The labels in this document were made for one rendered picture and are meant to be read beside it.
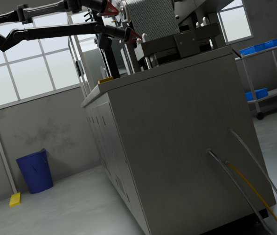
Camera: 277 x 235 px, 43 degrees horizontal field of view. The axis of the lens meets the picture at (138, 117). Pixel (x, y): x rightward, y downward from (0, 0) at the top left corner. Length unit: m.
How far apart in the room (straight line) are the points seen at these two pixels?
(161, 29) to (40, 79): 3.41
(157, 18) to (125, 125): 0.65
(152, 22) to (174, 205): 0.94
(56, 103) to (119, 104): 3.61
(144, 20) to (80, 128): 3.43
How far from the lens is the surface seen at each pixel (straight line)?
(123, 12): 1.92
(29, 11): 2.17
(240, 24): 6.41
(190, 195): 1.67
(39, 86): 5.12
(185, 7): 2.03
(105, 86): 1.55
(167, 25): 1.92
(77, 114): 5.15
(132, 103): 1.56
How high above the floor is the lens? 0.80
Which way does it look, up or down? 3 degrees down
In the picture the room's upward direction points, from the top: 17 degrees counter-clockwise
